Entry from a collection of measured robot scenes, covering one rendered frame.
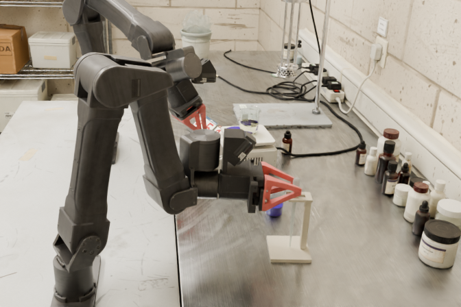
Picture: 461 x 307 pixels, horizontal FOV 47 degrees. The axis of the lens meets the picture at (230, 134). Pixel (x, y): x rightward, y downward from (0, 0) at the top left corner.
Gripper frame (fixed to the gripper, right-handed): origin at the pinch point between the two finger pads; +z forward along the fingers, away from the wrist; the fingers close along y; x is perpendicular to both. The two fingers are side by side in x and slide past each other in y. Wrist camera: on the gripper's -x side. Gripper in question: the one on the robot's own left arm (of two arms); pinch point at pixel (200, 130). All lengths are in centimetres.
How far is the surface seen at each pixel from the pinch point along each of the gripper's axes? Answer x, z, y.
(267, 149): -10.9, 13.0, -5.4
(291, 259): 6.5, 15.9, -38.7
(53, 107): 25, -11, 62
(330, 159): -25.8, 28.9, -3.3
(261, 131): -13.8, 11.2, 0.8
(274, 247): 7.2, 14.7, -34.2
